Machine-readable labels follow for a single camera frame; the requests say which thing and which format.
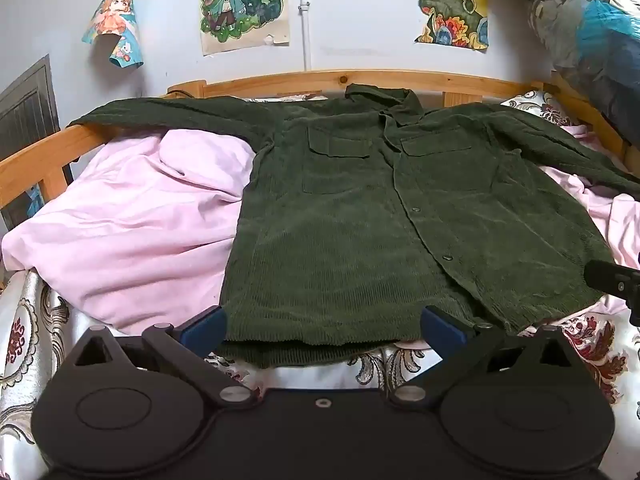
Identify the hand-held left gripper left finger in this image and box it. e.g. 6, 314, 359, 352
65, 305, 252, 409

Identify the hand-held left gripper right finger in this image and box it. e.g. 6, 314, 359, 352
390, 305, 584, 409

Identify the floral patterned bed sheet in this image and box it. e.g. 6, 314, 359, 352
0, 90, 640, 480

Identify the dark green corduroy shirt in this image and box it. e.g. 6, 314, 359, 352
67, 84, 640, 368

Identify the clear plastic bag of clothes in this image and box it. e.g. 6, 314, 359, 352
475, 0, 640, 171

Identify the curled cartoon girl poster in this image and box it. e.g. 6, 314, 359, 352
82, 0, 146, 68

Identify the dark grey door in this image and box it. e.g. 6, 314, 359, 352
0, 55, 76, 231

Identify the blond cartoon character poster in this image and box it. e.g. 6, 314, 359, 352
199, 0, 291, 57

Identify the wooden bed frame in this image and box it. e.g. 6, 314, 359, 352
0, 70, 640, 211

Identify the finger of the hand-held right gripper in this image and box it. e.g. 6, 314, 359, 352
584, 259, 640, 327

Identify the white wall pipe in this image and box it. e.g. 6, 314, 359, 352
299, 0, 312, 72

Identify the pink blanket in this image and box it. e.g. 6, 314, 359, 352
2, 125, 640, 356

